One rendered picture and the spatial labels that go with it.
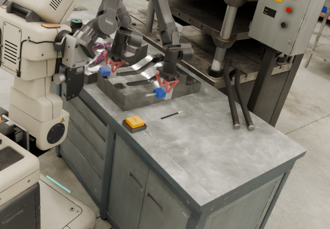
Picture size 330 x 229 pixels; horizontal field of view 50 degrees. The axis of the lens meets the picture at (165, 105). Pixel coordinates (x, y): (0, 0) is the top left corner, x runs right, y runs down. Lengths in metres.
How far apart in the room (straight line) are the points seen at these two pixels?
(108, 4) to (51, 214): 1.06
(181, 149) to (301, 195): 1.50
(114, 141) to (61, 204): 0.42
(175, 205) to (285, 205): 1.31
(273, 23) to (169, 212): 1.15
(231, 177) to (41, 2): 0.96
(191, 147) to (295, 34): 0.86
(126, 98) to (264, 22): 0.91
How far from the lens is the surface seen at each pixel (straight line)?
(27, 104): 1.59
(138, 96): 1.69
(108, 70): 1.74
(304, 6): 1.97
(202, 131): 1.66
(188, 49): 1.57
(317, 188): 3.00
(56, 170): 2.53
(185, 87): 1.88
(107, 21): 1.36
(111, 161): 1.90
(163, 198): 1.59
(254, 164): 1.56
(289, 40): 2.02
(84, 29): 1.35
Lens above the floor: 1.72
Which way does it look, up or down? 31 degrees down
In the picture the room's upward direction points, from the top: 11 degrees clockwise
